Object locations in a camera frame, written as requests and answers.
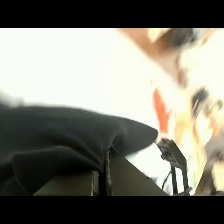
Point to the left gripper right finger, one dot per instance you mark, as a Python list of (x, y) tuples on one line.
[(128, 178)]

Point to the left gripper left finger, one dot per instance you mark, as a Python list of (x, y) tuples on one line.
[(75, 185)]

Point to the black garment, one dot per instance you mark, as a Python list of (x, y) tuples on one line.
[(56, 136)]

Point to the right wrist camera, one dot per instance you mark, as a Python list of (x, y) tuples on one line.
[(171, 151)]

